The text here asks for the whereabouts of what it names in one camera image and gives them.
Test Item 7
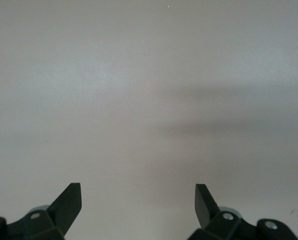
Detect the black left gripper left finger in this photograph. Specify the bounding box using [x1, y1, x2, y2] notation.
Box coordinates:
[0, 182, 83, 240]

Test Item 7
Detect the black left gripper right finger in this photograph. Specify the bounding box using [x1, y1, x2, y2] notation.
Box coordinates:
[187, 183, 298, 240]

